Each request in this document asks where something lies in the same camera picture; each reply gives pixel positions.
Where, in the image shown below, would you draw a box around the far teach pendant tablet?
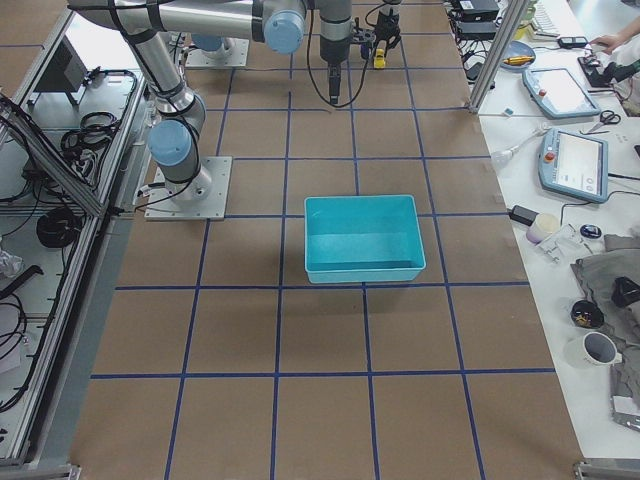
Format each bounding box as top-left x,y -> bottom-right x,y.
522,68 -> 601,119

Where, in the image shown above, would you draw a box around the black power adapter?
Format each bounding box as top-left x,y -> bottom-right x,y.
507,205 -> 539,227

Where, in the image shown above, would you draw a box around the person hand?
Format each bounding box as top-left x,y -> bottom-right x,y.
589,34 -> 626,55

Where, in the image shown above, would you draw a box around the black bowl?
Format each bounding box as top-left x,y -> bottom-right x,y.
570,300 -> 604,329

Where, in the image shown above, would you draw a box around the white mug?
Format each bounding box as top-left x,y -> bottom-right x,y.
564,331 -> 622,369

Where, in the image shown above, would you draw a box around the yellow beetle toy car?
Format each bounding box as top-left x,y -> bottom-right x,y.
372,48 -> 386,70

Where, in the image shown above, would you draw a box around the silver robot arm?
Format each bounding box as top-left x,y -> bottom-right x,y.
191,1 -> 353,108
67,1 -> 401,120

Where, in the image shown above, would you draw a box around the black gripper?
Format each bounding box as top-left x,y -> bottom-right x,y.
327,61 -> 342,105
372,4 -> 401,55

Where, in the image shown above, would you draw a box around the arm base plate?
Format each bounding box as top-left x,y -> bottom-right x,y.
185,38 -> 249,70
144,156 -> 232,221

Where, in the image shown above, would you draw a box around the aluminium frame post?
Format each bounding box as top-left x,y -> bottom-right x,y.
468,0 -> 529,113

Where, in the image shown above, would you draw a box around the turquoise plastic bin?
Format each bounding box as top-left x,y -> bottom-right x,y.
304,194 -> 427,284

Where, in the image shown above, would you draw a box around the grey cloth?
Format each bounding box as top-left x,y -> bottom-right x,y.
571,235 -> 639,431

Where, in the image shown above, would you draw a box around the teach pendant tablet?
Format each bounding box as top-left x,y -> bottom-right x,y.
522,68 -> 601,119
538,128 -> 609,204

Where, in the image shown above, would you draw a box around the near teach pendant tablet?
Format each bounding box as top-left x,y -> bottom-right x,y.
538,128 -> 609,204

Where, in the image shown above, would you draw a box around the scissors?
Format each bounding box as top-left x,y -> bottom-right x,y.
581,110 -> 621,135

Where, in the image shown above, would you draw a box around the blue plate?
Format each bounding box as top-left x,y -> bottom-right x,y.
500,41 -> 536,72

